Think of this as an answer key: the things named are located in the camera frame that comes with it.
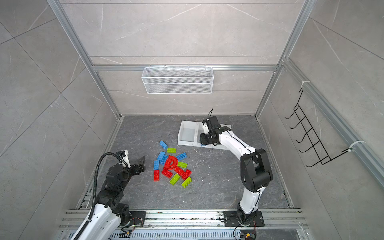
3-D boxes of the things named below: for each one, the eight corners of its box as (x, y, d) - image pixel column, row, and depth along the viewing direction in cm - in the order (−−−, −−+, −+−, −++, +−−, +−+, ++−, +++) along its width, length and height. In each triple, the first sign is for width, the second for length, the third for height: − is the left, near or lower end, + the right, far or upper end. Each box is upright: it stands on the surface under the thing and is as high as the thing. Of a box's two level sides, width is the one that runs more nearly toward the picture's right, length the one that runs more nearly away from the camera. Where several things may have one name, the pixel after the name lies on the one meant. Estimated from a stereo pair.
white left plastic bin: (177, 146, 103) (176, 141, 98) (181, 126, 115) (181, 120, 110) (194, 148, 103) (194, 142, 97) (197, 127, 115) (197, 121, 109)
